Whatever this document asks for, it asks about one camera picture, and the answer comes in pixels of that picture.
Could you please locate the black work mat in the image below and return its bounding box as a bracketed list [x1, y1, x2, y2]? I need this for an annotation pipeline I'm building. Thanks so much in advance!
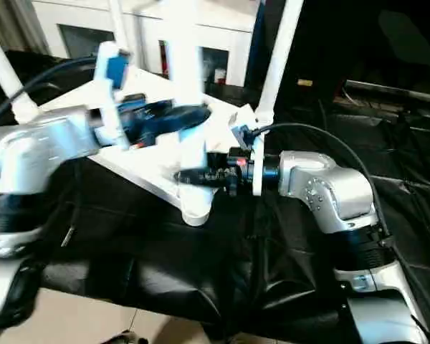
[0, 49, 430, 341]

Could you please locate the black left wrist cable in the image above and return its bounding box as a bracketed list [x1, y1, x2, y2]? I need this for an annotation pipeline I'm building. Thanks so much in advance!
[0, 58, 102, 127]

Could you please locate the white sideboard cabinet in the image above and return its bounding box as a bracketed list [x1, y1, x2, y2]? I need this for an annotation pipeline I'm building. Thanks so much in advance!
[32, 0, 259, 90]

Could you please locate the white plastic table leg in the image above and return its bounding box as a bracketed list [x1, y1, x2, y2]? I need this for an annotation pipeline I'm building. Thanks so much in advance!
[0, 13, 37, 123]
[108, 0, 130, 52]
[163, 42, 219, 204]
[255, 0, 305, 123]

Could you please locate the white plastic table top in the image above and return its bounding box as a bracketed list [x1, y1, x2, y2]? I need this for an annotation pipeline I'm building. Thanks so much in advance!
[38, 65, 270, 228]

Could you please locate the red bottle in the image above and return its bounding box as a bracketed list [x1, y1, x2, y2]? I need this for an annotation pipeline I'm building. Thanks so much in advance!
[158, 41, 167, 75]

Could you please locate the long black pole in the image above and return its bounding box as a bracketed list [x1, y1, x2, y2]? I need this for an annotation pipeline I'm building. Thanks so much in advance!
[345, 80, 430, 105]

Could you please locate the beige curtain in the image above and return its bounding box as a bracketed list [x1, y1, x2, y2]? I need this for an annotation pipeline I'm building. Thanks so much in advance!
[0, 0, 48, 55]

